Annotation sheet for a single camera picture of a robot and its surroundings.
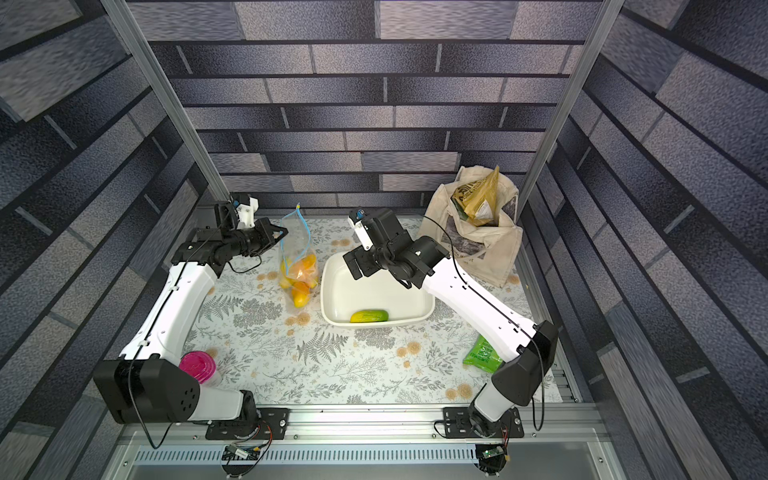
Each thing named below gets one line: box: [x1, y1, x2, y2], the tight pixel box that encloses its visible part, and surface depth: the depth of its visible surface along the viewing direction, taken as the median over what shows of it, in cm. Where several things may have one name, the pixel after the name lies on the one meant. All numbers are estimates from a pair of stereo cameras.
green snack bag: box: [462, 334, 503, 374], surface depth 83 cm
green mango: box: [350, 309, 389, 323], surface depth 90 cm
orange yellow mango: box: [292, 281, 311, 308], surface depth 93 cm
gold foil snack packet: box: [450, 166, 500, 226], surface depth 97 cm
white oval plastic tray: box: [320, 253, 435, 328], surface depth 94 cm
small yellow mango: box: [279, 276, 296, 289], surface depth 97 cm
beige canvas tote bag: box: [419, 165, 523, 288], surface depth 94 cm
